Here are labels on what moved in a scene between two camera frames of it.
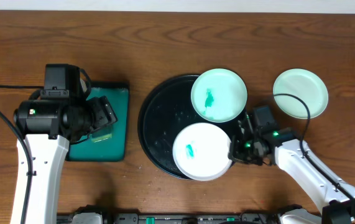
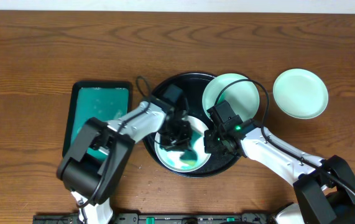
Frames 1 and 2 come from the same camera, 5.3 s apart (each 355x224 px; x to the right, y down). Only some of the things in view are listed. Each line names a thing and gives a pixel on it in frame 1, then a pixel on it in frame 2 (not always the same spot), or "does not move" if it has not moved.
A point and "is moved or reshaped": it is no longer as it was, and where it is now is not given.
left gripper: x=106 y=111 -> x=178 y=134
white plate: x=200 y=151 is moved or reshaped
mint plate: x=305 y=84 does not move
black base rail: x=104 y=218 does not move
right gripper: x=237 y=149 -> x=212 y=142
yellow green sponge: x=101 y=134 is moved or reshaped
